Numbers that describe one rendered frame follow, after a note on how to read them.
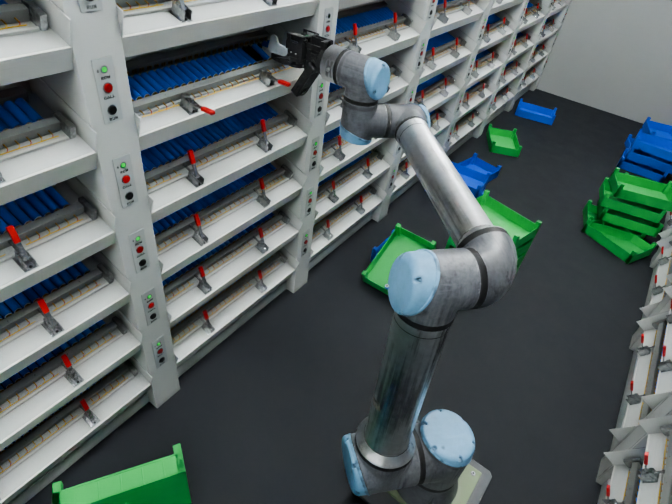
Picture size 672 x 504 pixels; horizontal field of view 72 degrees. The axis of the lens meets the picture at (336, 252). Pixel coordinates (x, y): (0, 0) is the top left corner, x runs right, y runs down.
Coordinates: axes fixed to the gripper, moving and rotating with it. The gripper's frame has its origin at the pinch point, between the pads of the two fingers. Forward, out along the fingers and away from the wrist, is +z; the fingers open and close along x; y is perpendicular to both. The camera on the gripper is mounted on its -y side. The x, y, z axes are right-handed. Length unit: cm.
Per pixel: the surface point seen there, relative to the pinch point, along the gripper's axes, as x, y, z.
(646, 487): 8, -70, -134
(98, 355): 70, -65, -4
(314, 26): -10.0, 6.4, -7.2
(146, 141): 48.3, -8.5, -7.8
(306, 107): -10.1, -17.4, -6.4
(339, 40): -32.4, -2.4, -1.2
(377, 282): -40, -99, -30
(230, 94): 21.3, -5.5, -5.8
